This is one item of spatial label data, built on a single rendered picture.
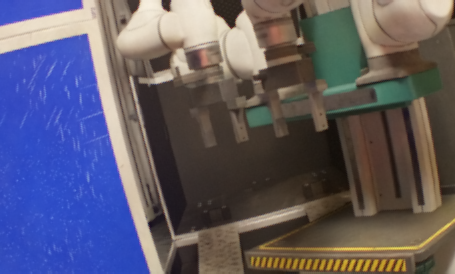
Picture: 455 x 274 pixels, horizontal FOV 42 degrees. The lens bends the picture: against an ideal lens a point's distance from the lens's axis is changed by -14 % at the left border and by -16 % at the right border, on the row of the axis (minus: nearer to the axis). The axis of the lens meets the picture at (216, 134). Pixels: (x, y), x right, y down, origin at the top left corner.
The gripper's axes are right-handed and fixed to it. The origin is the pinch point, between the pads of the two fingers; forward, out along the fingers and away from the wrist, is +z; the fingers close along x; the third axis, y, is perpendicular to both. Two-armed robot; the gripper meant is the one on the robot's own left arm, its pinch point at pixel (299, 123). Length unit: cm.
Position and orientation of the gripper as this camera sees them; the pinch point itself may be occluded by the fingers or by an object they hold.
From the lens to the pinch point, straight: 145.3
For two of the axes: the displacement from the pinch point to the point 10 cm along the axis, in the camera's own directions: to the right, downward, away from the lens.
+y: -7.9, 2.4, -5.6
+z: 2.5, 9.7, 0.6
